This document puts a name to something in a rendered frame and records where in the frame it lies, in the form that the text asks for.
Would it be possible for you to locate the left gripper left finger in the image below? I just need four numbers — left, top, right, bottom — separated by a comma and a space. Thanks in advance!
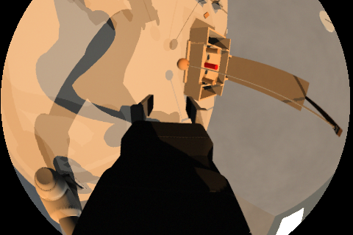
130, 94, 154, 124

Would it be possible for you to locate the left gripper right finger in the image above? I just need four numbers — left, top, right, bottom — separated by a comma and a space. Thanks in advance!
185, 96, 208, 129

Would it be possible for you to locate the tan cylinder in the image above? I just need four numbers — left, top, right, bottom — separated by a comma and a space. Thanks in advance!
202, 77, 215, 85
206, 48, 220, 54

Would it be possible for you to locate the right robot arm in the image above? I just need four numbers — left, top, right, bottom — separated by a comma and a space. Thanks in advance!
35, 167, 82, 235

